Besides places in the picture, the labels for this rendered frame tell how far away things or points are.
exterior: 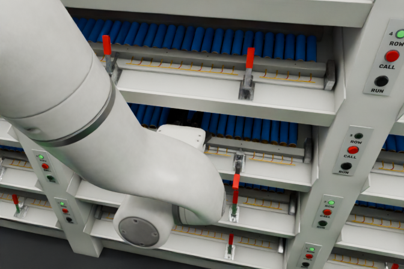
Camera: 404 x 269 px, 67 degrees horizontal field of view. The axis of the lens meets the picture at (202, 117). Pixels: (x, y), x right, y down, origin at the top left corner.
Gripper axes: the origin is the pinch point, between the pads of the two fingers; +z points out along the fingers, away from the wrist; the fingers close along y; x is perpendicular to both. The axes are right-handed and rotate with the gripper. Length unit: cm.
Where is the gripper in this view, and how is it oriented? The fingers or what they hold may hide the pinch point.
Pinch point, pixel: (189, 121)
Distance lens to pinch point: 70.5
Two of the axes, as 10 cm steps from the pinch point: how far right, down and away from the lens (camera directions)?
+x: 0.2, -8.6, -5.0
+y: 9.8, 1.1, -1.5
